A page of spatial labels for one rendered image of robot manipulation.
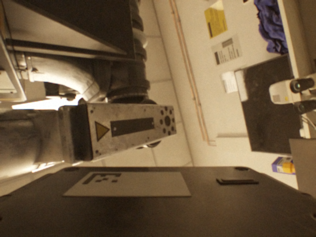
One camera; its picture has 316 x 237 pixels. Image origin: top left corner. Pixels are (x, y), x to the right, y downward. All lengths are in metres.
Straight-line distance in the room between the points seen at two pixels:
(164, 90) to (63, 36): 2.05
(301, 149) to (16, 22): 1.15
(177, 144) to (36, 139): 2.16
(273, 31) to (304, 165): 0.82
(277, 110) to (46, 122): 1.42
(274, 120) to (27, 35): 1.47
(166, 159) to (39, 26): 2.09
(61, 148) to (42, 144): 0.03
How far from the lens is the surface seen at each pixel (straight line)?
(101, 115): 0.25
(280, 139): 1.55
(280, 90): 0.99
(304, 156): 1.15
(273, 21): 1.45
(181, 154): 2.41
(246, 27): 1.85
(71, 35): 0.30
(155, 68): 2.31
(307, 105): 0.70
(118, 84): 0.41
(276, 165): 1.68
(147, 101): 0.41
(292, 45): 1.33
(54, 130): 0.26
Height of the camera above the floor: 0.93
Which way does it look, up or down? 55 degrees up
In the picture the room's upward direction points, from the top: 99 degrees counter-clockwise
